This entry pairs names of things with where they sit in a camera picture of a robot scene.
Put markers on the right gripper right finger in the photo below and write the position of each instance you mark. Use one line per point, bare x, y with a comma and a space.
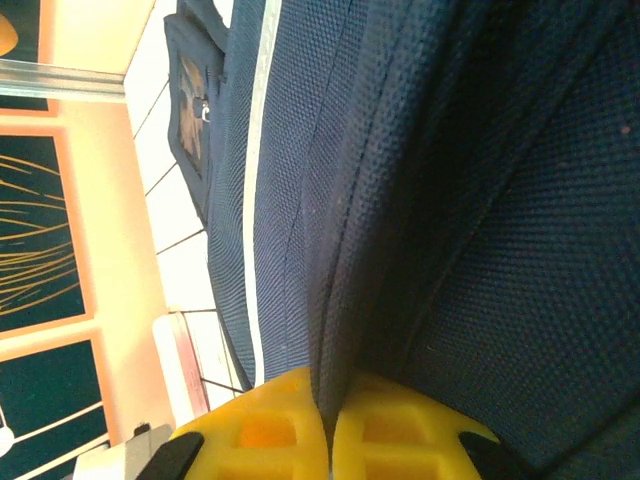
390, 435

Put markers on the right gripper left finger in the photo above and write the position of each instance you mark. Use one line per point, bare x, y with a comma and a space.
280, 430

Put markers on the navy blue backpack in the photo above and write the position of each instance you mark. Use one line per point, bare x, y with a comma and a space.
450, 200

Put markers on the aluminium frame post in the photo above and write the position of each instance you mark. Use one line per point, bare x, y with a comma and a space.
60, 80

